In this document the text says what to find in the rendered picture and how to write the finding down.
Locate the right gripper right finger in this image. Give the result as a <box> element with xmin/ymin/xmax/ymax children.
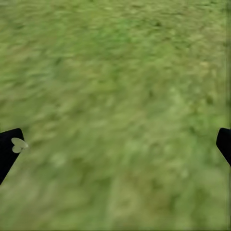
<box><xmin>216</xmin><ymin>128</ymin><xmax>231</xmax><ymax>166</ymax></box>

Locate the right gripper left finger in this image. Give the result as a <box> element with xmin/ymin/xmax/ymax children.
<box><xmin>0</xmin><ymin>128</ymin><xmax>28</xmax><ymax>184</ymax></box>

